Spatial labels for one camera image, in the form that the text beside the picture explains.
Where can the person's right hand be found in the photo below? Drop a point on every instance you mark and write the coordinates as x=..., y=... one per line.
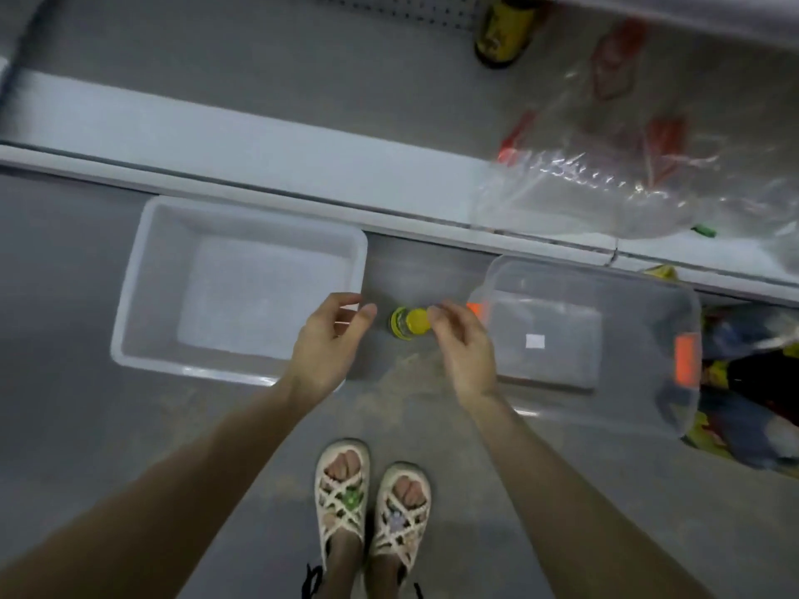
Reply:
x=468, y=355

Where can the person's left hand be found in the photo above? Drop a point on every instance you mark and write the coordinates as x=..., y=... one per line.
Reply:
x=325, y=355

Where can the green-label oyster sauce bottle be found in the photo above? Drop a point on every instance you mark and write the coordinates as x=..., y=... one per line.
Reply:
x=408, y=322

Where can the white metal store shelving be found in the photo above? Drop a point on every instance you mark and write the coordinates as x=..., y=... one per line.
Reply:
x=250, y=131

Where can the person's left forearm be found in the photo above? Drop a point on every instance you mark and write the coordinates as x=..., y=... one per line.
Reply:
x=137, y=518

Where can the person's right forearm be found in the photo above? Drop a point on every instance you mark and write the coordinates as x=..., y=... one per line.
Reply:
x=587, y=518

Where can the person's left beige sandal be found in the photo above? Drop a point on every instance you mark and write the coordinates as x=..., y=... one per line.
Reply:
x=341, y=493

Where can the pack of clear empty bottles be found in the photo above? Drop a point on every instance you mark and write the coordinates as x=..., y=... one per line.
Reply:
x=624, y=168

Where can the grey floor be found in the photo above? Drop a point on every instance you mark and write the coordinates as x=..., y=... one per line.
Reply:
x=75, y=430

